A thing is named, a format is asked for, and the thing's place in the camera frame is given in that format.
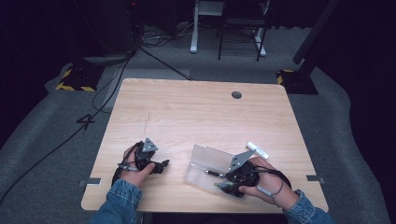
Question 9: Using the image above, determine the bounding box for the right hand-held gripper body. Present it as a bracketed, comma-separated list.
[224, 149, 261, 189]

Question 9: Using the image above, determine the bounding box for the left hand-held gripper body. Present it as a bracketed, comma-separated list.
[134, 137, 160, 172]

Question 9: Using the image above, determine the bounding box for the green patterned correction tape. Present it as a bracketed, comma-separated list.
[214, 181, 241, 198]

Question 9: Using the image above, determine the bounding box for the black pen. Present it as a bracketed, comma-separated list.
[203, 169, 226, 178]

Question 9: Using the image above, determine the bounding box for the clear plastic pencil case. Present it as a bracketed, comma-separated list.
[183, 144, 248, 201]

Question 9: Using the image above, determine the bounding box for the person's left hand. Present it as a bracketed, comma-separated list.
[119, 146, 156, 189]

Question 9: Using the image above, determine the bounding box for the person's right hand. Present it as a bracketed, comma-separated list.
[240, 156, 299, 210]

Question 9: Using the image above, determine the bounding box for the white marker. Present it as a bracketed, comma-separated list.
[246, 141, 271, 161]

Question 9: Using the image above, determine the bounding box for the yellow black striped stand base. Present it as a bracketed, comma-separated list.
[55, 63, 104, 93]
[276, 68, 319, 95]

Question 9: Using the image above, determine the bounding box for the black computer tower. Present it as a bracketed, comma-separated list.
[92, 0, 145, 54]

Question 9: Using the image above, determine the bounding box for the black slanted stand pole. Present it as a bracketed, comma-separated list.
[292, 0, 342, 76]

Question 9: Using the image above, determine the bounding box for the left hand-held gripper cable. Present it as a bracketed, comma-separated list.
[111, 141, 145, 188]

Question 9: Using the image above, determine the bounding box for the hand-held gripper cable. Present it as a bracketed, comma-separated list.
[111, 141, 145, 188]
[248, 165, 293, 200]

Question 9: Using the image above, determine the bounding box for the right hand-held gripper cable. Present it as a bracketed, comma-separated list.
[248, 165, 293, 200]

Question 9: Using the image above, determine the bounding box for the long black floor cable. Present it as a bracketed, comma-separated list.
[0, 46, 138, 206]

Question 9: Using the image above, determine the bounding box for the tangle of floor cables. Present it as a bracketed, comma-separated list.
[138, 21, 195, 49]

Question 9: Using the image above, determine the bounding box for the white desk leg frame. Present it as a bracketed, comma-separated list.
[190, 0, 267, 58]

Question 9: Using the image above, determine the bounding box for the black metal chair frame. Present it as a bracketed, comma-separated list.
[217, 0, 271, 62]

